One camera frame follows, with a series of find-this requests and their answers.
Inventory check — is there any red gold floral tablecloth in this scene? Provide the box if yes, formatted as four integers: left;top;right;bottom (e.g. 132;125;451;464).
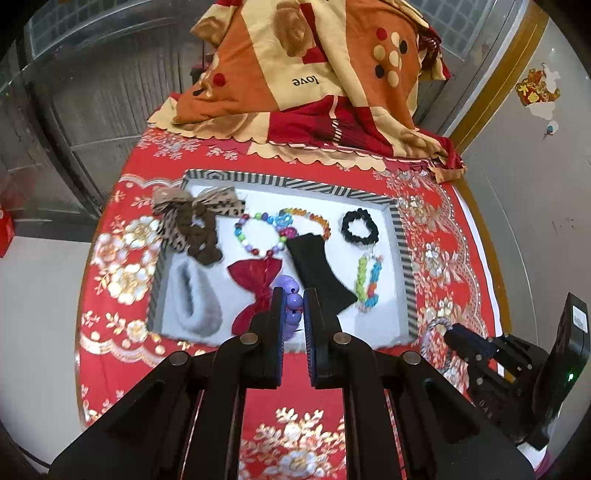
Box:
77;127;502;479

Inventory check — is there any silver rhinestone bracelet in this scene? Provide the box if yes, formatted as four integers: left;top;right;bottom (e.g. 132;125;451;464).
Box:
420;316;459;375

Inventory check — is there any large round multicolour bead bracelet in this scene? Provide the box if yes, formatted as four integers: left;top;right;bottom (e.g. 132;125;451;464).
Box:
233;210;299;259

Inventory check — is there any orange red patterned blanket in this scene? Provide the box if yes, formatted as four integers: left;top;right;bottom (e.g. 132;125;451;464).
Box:
149;1;466;183

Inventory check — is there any leopard print ribbon bow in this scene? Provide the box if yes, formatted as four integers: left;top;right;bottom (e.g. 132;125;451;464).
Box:
151;187;245;253

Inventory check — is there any light blue fuzzy scrunchie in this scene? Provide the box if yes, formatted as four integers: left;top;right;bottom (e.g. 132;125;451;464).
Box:
161;255;222;342

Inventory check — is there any red gold wall decoration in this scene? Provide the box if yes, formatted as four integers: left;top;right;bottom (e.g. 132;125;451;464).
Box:
515;63;561;121

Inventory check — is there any orange amber bead bracelet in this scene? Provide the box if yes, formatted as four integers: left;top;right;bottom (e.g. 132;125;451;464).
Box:
276;207;333;242

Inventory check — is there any dark brown scrunchie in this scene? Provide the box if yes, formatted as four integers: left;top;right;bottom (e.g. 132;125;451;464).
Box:
176;202;222;266

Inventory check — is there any striped tray white inside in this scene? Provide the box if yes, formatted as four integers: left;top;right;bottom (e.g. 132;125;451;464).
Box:
146;168;421;354

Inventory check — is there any black fabric headband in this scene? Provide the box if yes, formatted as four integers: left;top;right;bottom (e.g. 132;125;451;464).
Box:
287;234;356;316

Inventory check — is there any purple bead bracelet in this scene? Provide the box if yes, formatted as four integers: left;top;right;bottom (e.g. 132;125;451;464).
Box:
274;274;306;342

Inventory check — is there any black bead bracelet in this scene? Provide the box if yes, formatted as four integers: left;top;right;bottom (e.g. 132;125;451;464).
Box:
339;208;381;247

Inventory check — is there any red box on floor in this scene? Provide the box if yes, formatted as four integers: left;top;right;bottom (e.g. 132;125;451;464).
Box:
0;208;15;258

